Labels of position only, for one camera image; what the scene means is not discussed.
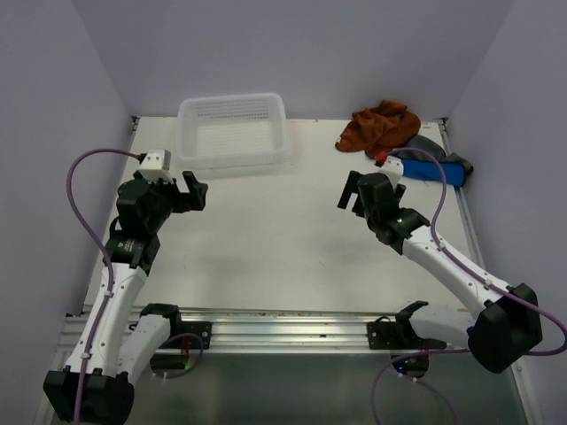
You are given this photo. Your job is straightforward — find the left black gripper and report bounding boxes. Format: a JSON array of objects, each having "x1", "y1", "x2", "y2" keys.
[{"x1": 144, "y1": 171, "x2": 206, "y2": 232}]

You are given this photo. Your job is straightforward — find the blue and grey towel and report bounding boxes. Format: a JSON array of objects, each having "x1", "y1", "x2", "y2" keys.
[{"x1": 393, "y1": 135, "x2": 474, "y2": 187}]

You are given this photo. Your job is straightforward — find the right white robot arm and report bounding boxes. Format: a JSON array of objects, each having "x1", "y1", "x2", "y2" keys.
[{"x1": 338, "y1": 171, "x2": 542, "y2": 374}]

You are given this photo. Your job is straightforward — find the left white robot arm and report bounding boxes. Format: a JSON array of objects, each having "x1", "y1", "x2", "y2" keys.
[{"x1": 43, "y1": 171, "x2": 208, "y2": 424}]

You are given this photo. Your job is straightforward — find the white plastic basket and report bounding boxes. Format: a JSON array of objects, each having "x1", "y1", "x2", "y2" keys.
[{"x1": 175, "y1": 93, "x2": 291, "y2": 170}]

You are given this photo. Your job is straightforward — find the brown towel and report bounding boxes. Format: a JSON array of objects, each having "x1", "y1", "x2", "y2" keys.
[{"x1": 335, "y1": 99, "x2": 421, "y2": 159}]

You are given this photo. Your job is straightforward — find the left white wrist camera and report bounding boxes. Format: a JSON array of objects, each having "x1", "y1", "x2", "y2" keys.
[{"x1": 138, "y1": 149, "x2": 173, "y2": 183}]

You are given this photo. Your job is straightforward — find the aluminium rail frame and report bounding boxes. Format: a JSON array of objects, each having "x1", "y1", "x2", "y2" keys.
[{"x1": 33, "y1": 115, "x2": 544, "y2": 425}]

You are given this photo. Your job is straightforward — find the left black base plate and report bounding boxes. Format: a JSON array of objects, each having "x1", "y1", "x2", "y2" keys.
[{"x1": 166, "y1": 321, "x2": 213, "y2": 352}]

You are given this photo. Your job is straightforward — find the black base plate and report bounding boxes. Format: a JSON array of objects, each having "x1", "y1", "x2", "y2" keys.
[
  {"x1": 166, "y1": 321, "x2": 213, "y2": 352},
  {"x1": 366, "y1": 316, "x2": 425, "y2": 350}
]

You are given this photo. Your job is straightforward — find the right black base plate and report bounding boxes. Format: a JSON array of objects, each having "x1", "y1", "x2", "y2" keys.
[{"x1": 366, "y1": 316, "x2": 425, "y2": 350}]

